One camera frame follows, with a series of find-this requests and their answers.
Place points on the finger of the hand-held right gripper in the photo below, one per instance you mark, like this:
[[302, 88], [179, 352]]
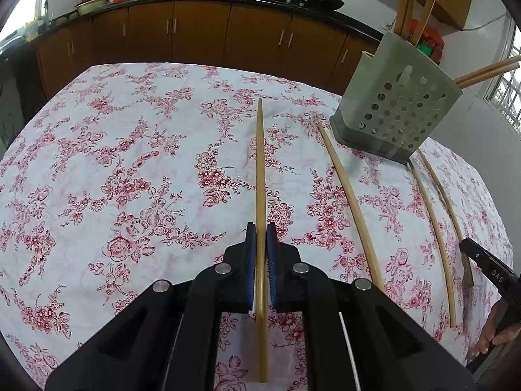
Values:
[[474, 253]]

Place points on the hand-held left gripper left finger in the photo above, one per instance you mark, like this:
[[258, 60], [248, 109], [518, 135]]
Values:
[[250, 260]]

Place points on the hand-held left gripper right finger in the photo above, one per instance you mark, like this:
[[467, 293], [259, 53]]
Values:
[[272, 260]]

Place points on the wooden chopstick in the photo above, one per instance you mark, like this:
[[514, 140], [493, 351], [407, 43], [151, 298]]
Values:
[[438, 237], [425, 8], [260, 171], [403, 0], [488, 78], [412, 4], [444, 199], [488, 68], [351, 205]]

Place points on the green perforated utensil holder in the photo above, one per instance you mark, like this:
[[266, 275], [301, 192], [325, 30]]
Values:
[[407, 102]]

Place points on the person's right hand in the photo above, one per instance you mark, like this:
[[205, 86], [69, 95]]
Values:
[[490, 332]]

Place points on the barred window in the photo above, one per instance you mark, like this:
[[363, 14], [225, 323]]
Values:
[[508, 102]]

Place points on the pink floral tablecloth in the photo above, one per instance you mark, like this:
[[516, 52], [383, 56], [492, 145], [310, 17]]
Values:
[[122, 171]]

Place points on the red bag over bottles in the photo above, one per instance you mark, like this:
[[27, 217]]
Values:
[[434, 36]]

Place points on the wooden base cabinets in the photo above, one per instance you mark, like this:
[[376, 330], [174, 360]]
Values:
[[203, 32]]

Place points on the green basin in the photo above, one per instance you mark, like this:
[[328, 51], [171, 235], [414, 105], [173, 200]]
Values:
[[91, 7]]

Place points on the yellow detergent bottle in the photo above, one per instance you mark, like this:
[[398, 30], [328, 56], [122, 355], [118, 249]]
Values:
[[34, 28]]

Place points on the sliding window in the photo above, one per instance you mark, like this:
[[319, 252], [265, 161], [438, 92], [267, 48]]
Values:
[[24, 4]]

